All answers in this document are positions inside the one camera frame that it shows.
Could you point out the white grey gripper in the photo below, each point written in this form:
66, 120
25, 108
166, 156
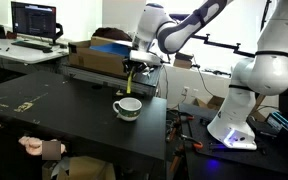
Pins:
138, 61

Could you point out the yellow sharpie marker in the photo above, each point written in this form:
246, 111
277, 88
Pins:
129, 82

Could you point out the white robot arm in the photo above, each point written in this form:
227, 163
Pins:
266, 73

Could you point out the person's right hand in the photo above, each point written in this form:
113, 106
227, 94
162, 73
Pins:
36, 147

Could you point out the grey metal platform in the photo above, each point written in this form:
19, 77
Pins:
141, 84

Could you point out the white green ceramic mug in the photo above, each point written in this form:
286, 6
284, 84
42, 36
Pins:
127, 109

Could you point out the small brown cardboard box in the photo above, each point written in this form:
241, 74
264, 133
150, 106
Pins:
183, 60

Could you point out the black computer monitor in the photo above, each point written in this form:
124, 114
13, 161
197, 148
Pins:
36, 20

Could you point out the orange black clamp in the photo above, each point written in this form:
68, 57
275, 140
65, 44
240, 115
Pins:
196, 144

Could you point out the black keyboard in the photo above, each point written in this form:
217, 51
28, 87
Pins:
44, 49

